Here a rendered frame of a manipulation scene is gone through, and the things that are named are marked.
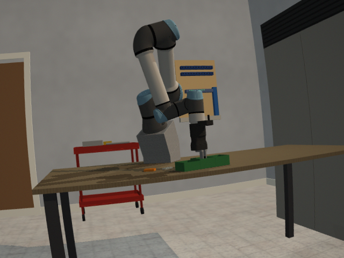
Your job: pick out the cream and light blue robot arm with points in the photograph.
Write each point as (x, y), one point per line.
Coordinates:
(163, 100)

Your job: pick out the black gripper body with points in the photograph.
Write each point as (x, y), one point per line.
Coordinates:
(198, 131)

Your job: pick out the green rack of three bins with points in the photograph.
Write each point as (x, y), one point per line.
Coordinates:
(197, 163)

